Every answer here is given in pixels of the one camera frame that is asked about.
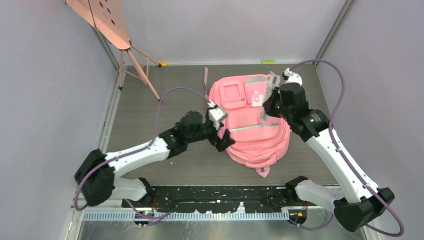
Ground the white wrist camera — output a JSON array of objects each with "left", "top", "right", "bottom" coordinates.
[
  {"left": 282, "top": 68, "right": 303, "bottom": 86},
  {"left": 206, "top": 102, "right": 228, "bottom": 130}
]

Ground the white oval tag card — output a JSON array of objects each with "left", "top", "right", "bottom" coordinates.
[{"left": 259, "top": 71, "right": 281, "bottom": 123}]

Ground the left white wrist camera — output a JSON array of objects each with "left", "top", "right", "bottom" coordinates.
[{"left": 206, "top": 102, "right": 228, "bottom": 130}]

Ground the pink tripod stand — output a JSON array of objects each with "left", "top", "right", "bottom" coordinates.
[{"left": 64, "top": 0, "right": 162, "bottom": 101}]

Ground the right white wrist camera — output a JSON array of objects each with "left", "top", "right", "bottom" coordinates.
[{"left": 282, "top": 68, "right": 303, "bottom": 86}]

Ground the pink student backpack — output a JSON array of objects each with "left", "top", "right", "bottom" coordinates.
[{"left": 204, "top": 72, "right": 291, "bottom": 178}]

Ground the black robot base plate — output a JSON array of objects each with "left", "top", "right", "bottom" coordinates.
[{"left": 121, "top": 185, "right": 310, "bottom": 214}]

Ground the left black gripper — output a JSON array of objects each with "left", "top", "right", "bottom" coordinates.
[{"left": 186, "top": 115, "right": 235, "bottom": 151}]

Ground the green tape marker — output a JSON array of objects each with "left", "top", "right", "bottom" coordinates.
[{"left": 261, "top": 60, "right": 276, "bottom": 65}]

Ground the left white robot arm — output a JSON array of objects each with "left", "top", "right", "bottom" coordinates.
[{"left": 74, "top": 107, "right": 235, "bottom": 207}]

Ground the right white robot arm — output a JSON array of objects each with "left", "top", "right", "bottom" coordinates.
[{"left": 263, "top": 82, "right": 395, "bottom": 232}]

